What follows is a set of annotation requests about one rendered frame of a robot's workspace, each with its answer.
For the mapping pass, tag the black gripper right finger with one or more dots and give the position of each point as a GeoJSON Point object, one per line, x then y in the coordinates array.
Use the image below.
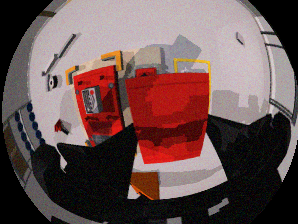
{"type": "Point", "coordinates": [233, 141]}

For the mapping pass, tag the red plastic shell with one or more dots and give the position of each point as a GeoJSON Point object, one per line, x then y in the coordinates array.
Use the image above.
{"type": "Point", "coordinates": [169, 114]}

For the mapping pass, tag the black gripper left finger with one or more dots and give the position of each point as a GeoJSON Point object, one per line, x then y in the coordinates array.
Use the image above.
{"type": "Point", "coordinates": [112, 160]}

